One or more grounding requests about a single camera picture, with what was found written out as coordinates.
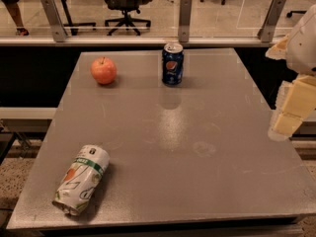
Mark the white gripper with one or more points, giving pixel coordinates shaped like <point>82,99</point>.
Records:
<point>303,49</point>

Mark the white green 7up can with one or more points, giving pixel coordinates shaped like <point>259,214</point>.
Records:
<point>81,179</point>

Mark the blue Pepsi can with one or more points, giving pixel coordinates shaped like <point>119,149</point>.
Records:
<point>172,64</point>

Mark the black office chair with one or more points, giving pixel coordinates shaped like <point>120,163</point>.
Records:
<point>126,6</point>

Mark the red apple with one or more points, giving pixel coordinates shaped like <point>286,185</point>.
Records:
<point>103,70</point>

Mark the person's leg with shoe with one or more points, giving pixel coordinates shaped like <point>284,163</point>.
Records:
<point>15,13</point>

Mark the right metal glass bracket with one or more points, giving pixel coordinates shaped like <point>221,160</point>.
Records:
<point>267,31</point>

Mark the metal glass bracket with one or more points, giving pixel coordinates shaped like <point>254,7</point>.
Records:
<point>58,32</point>
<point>267,31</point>
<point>184,20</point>

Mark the middle metal glass bracket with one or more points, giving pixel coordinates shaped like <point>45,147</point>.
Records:
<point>184,20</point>

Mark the left metal glass bracket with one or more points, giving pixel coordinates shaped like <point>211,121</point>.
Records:
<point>58,32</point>

